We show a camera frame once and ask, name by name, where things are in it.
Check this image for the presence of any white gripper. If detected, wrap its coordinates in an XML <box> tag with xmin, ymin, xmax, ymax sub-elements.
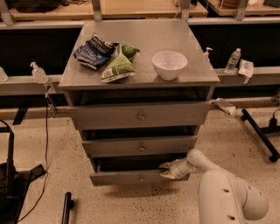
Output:
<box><xmin>159</xmin><ymin>158</ymin><xmax>193</xmax><ymax>179</ymax></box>

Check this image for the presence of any grey bottom drawer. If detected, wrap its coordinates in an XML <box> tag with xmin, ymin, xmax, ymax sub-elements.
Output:
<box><xmin>90</xmin><ymin>153</ymin><xmax>186</xmax><ymax>186</ymax></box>

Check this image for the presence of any grey drawer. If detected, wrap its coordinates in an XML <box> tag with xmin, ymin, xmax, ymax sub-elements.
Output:
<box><xmin>82</xmin><ymin>136</ymin><xmax>197</xmax><ymax>158</ymax></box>
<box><xmin>70</xmin><ymin>101</ymin><xmax>211</xmax><ymax>130</ymax></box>
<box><xmin>90</xmin><ymin>153</ymin><xmax>186</xmax><ymax>186</ymax></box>

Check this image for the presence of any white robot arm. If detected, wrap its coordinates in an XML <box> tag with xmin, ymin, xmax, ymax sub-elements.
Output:
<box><xmin>159</xmin><ymin>149</ymin><xmax>269</xmax><ymax>224</ymax></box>

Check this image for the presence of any grey middle drawer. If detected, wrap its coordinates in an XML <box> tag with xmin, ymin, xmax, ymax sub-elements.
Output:
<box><xmin>82</xmin><ymin>136</ymin><xmax>197</xmax><ymax>158</ymax></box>

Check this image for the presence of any grey top drawer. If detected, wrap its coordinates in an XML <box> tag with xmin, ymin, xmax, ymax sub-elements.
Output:
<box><xmin>70</xmin><ymin>101</ymin><xmax>211</xmax><ymax>130</ymax></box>

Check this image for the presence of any grey three-drawer cabinet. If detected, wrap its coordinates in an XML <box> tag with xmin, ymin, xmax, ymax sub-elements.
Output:
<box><xmin>58</xmin><ymin>18</ymin><xmax>221</xmax><ymax>187</ymax></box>

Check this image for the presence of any white bowl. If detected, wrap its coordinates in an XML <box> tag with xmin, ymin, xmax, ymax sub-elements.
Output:
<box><xmin>152</xmin><ymin>51</ymin><xmax>188</xmax><ymax>81</ymax></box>

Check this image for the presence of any black bar on floor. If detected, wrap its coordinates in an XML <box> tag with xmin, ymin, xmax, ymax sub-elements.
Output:
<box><xmin>61</xmin><ymin>192</ymin><xmax>74</xmax><ymax>224</ymax></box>

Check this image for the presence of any green chip bag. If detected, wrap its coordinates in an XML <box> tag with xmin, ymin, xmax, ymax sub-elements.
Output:
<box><xmin>101</xmin><ymin>42</ymin><xmax>140</xmax><ymax>83</ymax></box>

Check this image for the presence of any black stand base right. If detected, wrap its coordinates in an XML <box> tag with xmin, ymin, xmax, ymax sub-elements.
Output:
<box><xmin>241</xmin><ymin>108</ymin><xmax>280</xmax><ymax>163</ymax></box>

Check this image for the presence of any small pump bottle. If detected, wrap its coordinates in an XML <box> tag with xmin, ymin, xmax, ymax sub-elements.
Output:
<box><xmin>204</xmin><ymin>47</ymin><xmax>213</xmax><ymax>62</ymax></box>

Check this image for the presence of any clear water bottle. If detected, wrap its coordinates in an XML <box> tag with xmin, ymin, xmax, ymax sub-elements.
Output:
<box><xmin>225</xmin><ymin>48</ymin><xmax>241</xmax><ymax>73</ymax></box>

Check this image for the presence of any white paper packet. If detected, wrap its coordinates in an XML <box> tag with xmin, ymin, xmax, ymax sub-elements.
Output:
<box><xmin>238</xmin><ymin>59</ymin><xmax>254</xmax><ymax>84</ymax></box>

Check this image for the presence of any blue chip bag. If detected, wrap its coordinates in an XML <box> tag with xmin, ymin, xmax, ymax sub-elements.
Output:
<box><xmin>73</xmin><ymin>33</ymin><xmax>118</xmax><ymax>71</ymax></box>

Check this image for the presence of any black equipment stand left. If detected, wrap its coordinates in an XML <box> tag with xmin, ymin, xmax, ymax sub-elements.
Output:
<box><xmin>0</xmin><ymin>120</ymin><xmax>46</xmax><ymax>224</ymax></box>

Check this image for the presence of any clear sanitizer bottle left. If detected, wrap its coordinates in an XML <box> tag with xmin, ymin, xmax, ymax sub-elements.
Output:
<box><xmin>30</xmin><ymin>61</ymin><xmax>48</xmax><ymax>84</ymax></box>

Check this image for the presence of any crumpled packet on rail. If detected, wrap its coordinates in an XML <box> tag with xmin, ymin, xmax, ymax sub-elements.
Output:
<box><xmin>213</xmin><ymin>98</ymin><xmax>235</xmax><ymax>115</ymax></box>

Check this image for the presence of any black cable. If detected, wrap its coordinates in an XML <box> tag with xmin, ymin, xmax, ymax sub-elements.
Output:
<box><xmin>17</xmin><ymin>84</ymin><xmax>58</xmax><ymax>223</ymax></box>

